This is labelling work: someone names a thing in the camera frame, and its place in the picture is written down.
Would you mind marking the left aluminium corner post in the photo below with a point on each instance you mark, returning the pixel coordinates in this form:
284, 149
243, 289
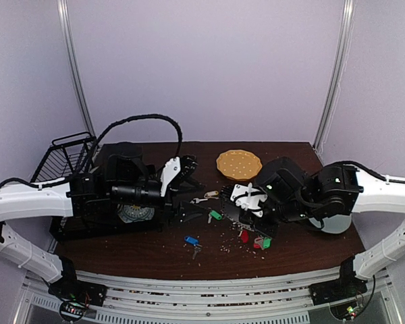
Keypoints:
64, 18

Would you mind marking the red tag key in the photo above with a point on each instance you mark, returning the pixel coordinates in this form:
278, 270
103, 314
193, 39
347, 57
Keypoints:
243, 236

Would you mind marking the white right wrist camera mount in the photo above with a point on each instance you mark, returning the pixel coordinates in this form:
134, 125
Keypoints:
248, 198

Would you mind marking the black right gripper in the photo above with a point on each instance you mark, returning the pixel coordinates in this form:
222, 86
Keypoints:
256, 223

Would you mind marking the blue tag key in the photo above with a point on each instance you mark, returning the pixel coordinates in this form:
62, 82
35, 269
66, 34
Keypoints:
195, 243

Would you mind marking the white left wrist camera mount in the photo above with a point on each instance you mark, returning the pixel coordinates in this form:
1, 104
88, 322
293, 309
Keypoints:
170, 170

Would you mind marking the yellow polka dot plate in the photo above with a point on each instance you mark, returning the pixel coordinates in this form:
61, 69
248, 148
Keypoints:
239, 165

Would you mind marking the black wire dish rack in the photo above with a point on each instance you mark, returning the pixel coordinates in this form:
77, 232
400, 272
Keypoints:
63, 156

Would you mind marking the green tag key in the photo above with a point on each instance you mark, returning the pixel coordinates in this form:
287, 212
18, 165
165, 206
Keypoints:
262, 243
214, 215

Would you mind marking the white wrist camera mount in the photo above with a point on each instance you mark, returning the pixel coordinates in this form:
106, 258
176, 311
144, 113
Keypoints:
248, 198
170, 170

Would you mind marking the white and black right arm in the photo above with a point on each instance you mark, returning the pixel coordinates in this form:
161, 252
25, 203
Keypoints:
283, 192

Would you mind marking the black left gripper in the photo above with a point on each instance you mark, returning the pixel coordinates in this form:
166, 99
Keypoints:
167, 212

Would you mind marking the teal floral plate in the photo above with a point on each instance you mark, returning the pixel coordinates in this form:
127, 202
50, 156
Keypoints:
335, 225

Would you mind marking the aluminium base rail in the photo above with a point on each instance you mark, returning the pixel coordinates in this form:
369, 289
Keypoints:
281, 299

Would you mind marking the patterned plate in stand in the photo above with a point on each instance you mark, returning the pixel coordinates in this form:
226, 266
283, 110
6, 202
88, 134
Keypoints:
133, 213

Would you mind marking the yellow tag key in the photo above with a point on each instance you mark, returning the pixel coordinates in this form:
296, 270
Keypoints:
211, 195

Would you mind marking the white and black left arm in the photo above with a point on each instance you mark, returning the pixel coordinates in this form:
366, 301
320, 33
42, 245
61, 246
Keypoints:
119, 193

